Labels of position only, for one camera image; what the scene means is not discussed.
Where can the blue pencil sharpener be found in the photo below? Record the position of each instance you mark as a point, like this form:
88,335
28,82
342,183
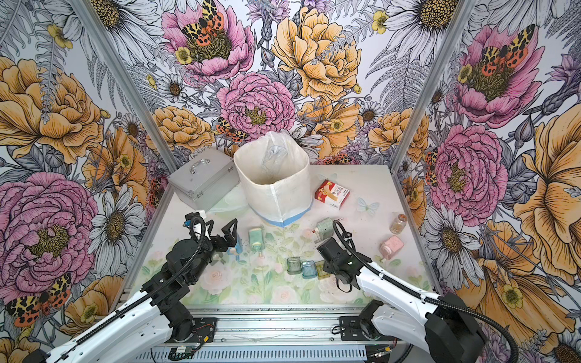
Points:
238,249

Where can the white lined trash bin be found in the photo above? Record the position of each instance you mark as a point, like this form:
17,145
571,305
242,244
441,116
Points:
274,173

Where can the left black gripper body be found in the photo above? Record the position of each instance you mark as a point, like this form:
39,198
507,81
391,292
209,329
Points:
219,242

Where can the translucent yellow shavings tray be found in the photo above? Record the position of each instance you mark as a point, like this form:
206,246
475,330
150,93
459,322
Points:
321,273

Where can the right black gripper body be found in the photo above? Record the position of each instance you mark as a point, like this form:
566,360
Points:
327,249

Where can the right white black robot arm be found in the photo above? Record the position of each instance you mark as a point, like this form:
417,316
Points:
442,326

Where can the red white bandage box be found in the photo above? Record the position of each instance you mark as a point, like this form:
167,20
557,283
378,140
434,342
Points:
331,194

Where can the translucent blue shavings tray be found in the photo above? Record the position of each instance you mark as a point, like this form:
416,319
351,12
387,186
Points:
309,269

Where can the small glass jar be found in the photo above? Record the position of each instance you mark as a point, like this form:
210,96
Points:
399,223

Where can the pale green round lid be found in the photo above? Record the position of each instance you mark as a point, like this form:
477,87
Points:
233,205

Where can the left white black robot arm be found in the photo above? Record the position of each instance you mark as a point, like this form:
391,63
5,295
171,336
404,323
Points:
156,313

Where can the translucent green shavings tray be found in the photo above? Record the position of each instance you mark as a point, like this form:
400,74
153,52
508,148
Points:
294,265

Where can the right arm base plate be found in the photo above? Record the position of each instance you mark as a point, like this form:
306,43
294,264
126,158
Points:
351,328

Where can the pink pencil sharpener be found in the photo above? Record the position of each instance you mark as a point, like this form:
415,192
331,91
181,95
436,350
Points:
391,247

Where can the teal square pencil sharpener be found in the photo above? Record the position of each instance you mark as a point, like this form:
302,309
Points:
256,240

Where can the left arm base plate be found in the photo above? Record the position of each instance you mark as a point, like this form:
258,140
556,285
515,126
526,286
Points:
195,330

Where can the silver aluminium case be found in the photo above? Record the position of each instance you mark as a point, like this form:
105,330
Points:
203,181

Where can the grey-green pencil sharpener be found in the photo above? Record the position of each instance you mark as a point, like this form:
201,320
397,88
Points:
324,229

